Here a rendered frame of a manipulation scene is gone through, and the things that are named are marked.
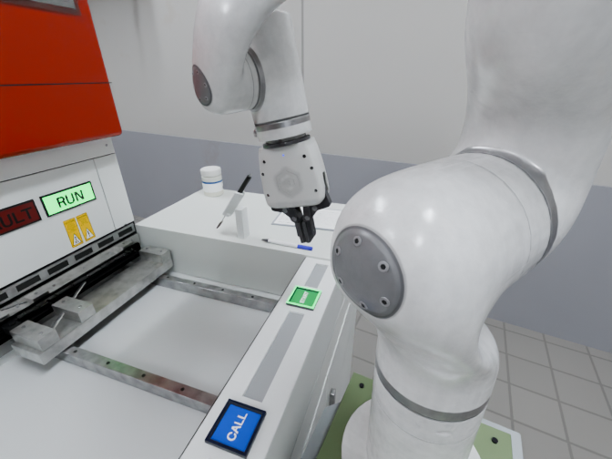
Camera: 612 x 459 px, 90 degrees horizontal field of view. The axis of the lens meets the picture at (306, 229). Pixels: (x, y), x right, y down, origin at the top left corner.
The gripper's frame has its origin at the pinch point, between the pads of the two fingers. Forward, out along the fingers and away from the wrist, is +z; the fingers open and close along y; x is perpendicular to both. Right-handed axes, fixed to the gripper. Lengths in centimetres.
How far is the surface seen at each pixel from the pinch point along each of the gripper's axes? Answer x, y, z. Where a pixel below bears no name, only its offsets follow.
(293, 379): -17.3, 0.6, 16.0
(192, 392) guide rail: -17.9, -20.5, 22.7
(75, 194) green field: 2, -57, -11
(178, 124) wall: 168, -164, -23
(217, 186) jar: 43, -49, 1
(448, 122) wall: 137, 32, 5
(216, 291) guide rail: 8.1, -32.5, 20.4
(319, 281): 6.8, -2.6, 15.7
